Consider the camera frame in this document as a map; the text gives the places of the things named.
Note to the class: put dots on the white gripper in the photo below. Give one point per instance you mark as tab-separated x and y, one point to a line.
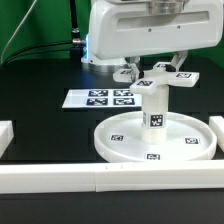
133	28

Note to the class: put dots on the white cross-shaped table base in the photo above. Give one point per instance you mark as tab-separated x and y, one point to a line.
155	78

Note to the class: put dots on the white round table top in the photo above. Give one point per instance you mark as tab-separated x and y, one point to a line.
119	139

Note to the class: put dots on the white marker tag sheet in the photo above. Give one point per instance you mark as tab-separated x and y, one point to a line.
101	98

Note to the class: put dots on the white right fence block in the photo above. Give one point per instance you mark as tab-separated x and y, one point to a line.
216	123

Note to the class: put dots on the white fence block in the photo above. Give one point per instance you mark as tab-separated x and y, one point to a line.
216	123
6	135

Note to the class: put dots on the white front fence bar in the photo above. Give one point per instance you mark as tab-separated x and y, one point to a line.
111	177

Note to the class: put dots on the white left fence block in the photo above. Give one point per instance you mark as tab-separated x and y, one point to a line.
6	135

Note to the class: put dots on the black post connector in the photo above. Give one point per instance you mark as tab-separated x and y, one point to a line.
76	52

